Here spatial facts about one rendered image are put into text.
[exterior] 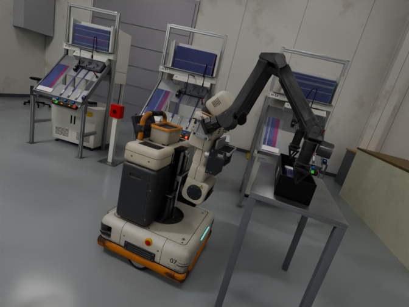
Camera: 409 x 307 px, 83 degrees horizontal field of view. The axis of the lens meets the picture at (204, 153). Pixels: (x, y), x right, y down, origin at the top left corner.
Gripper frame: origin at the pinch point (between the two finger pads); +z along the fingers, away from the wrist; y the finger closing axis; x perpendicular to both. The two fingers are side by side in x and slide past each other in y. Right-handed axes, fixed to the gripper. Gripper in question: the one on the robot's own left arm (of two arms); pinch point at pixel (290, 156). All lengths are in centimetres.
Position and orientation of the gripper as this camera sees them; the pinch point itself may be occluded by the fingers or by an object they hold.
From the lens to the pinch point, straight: 176.4
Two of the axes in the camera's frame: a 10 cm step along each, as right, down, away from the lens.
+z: -2.5, 9.3, 2.8
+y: 3.0, -2.0, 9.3
